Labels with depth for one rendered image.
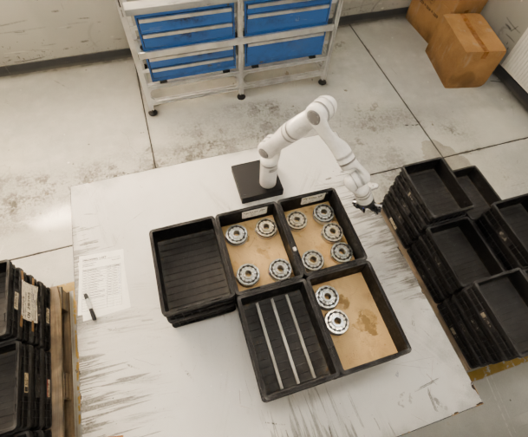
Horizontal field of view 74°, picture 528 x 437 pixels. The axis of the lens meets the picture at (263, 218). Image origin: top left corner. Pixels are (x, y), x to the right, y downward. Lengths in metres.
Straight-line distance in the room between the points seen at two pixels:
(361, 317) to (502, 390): 1.38
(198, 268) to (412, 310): 1.03
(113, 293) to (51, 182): 1.62
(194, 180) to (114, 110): 1.72
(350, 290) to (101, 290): 1.16
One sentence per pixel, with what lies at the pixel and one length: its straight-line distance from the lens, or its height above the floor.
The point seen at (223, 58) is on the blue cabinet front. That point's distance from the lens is 3.25.
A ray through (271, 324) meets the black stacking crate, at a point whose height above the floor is 0.83.
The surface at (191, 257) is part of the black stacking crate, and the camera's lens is 1.67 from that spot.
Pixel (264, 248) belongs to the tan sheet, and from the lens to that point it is 1.67.
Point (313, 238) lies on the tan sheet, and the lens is 1.72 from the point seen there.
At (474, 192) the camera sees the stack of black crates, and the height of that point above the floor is 0.27.
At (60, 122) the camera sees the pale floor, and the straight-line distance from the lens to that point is 3.68.
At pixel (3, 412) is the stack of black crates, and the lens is 2.28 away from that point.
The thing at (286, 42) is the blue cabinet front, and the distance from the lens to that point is 3.36.
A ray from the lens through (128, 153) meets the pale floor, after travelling 3.23.
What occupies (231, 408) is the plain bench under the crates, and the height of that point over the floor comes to 0.70.
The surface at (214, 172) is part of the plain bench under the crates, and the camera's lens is 2.07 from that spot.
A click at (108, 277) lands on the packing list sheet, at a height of 0.70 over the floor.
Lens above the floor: 2.34
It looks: 60 degrees down
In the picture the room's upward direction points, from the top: 4 degrees clockwise
